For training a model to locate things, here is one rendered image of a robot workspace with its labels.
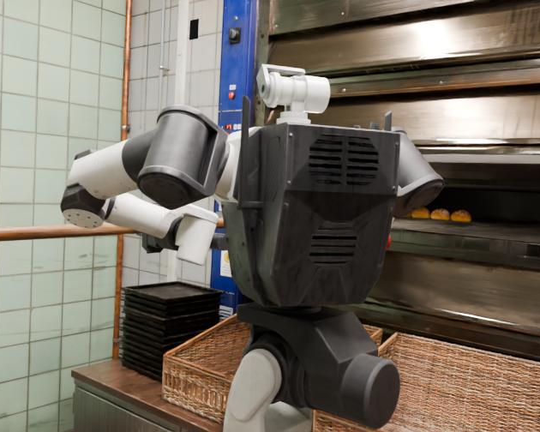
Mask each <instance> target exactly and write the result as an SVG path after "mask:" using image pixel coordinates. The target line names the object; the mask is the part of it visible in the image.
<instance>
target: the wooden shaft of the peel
mask: <svg viewBox="0 0 540 432"><path fill-rule="evenodd" d="M223 228H224V221H223V218H222V219H218V222H217V224H216V228H215V229H223ZM136 233H142V232H141V231H136V230H133V229H130V228H124V227H120V226H117V225H113V224H110V223H103V224H102V226H99V227H97V228H94V229H88V228H82V227H79V226H76V225H72V224H69V225H27V226H4V227H0V242H5V241H20V240H34V239H49V238H64V237H91V236H106V235H121V234H136Z"/></svg>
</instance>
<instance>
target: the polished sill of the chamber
mask: <svg viewBox="0 0 540 432"><path fill-rule="evenodd" d="M389 235H390V238H391V242H398V243H412V244H420V245H428V246H436V247H443V248H451V249H466V250H474V251H482V252H490V253H496V254H504V255H519V256H527V257H535V258H540V243H536V242H526V241H518V240H509V239H500V238H491V237H474V236H464V235H455V234H446V233H437V232H428V231H411V230H391V231H390V233H389Z"/></svg>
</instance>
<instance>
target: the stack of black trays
mask: <svg viewBox="0 0 540 432"><path fill-rule="evenodd" d="M121 291H124V293H121V294H123V295H125V298H124V299H120V300H122V301H124V305H119V307H122V308H123V311H122V313H124V314H125V316H123V317H119V318H120V319H123V323H119V324H120V325H123V329H119V330H120V331H123V335H119V336H118V337H120V338H123V339H122V341H118V343H121V344H122V347H120V348H119V349H121V350H123V352H122V353H119V355H122V356H123V358H120V359H118V360H119V361H121V362H122V365H123V366H125V367H128V368H130V369H132V370H135V371H137V372H139V373H142V374H144V375H146V376H149V377H151V378H153V379H154V380H157V381H160V382H162V376H163V356H164V354H165V353H166V352H168V351H171V349H174V348H176V347H178V346H180V345H181V344H183V343H185V342H186V341H188V340H190V339H192V338H194V337H195V336H197V335H199V334H200V333H203V332H205V331H206V330H208V329H209V328H211V327H213V326H215V325H217V324H218V323H220V322H221V321H220V320H219V318H220V317H222V316H223V315H219V311H220V310H222V309H220V305H221V304H223V303H221V302H220V299H221V298H224V297H221V296H220V295H222V294H224V293H225V292H224V291H220V290H216V289H213V288H208V287H205V286H201V285H194V284H190V283H186V282H182V281H179V280H178V281H171V282H163V283H155V284H147V285H133V286H125V287H121Z"/></svg>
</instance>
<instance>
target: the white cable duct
mask: <svg viewBox="0 0 540 432"><path fill-rule="evenodd" d="M188 14H189V0H179V4H178V24H177V64H176V85H175V105H184V94H185V74H186V54H187V34H188ZM176 256H177V251H175V250H170V249H168V267H167V282H171V281H177V258H176Z"/></svg>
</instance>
